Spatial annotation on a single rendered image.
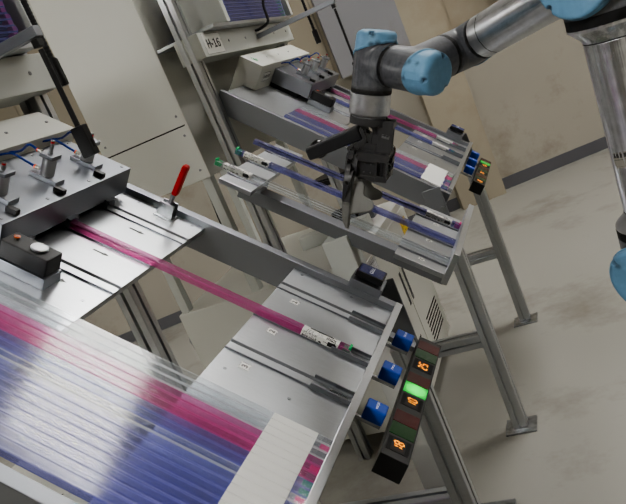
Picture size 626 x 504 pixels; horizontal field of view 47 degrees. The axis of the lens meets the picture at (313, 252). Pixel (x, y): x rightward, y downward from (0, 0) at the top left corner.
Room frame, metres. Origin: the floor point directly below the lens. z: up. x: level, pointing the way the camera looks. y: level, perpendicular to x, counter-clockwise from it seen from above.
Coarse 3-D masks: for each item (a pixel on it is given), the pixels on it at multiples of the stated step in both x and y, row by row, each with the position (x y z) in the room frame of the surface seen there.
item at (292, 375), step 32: (288, 288) 1.16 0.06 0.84; (320, 288) 1.19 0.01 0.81; (256, 320) 1.04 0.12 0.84; (320, 320) 1.09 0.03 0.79; (352, 320) 1.11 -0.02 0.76; (384, 320) 1.15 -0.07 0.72; (224, 352) 0.94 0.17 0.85; (256, 352) 0.96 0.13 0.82; (288, 352) 0.98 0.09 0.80; (320, 352) 1.00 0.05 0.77; (352, 352) 1.02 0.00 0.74; (224, 384) 0.87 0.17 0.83; (256, 384) 0.89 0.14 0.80; (288, 384) 0.91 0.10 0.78; (320, 384) 0.93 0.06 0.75; (352, 384) 0.95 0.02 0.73; (288, 416) 0.84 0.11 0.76; (320, 416) 0.86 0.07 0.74
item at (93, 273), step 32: (96, 224) 1.19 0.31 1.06; (128, 224) 1.22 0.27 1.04; (160, 224) 1.26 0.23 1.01; (192, 224) 1.29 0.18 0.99; (64, 256) 1.07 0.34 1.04; (96, 256) 1.09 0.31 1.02; (128, 256) 1.12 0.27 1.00; (160, 256) 1.15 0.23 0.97; (32, 288) 0.97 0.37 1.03; (64, 288) 0.99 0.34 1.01; (96, 288) 1.01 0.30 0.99
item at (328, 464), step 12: (396, 312) 1.14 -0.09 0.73; (384, 336) 1.05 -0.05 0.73; (372, 360) 0.98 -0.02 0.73; (372, 372) 0.95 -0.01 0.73; (360, 384) 0.91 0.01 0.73; (360, 396) 0.89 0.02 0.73; (348, 408) 0.86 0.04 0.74; (348, 420) 0.83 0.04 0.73; (336, 444) 0.78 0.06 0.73; (336, 456) 0.76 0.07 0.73; (324, 468) 0.74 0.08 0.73; (324, 480) 0.72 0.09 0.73; (312, 492) 0.70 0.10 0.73
